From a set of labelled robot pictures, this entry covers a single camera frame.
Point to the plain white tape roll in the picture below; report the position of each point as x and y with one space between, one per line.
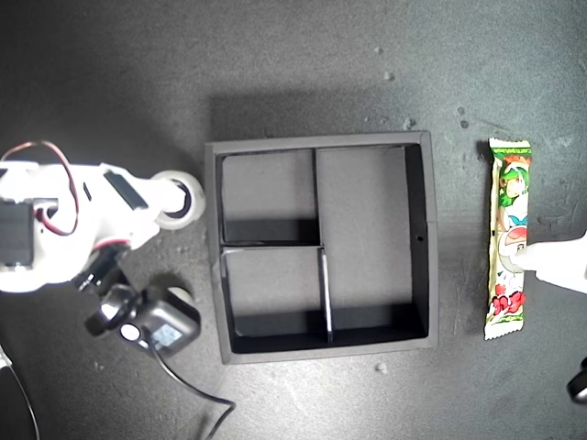
195 192

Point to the white tape roll green core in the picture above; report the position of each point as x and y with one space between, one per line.
181 294

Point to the green printed snack bar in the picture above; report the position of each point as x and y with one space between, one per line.
508 192

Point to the black compartment tray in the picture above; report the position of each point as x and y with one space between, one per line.
362 220

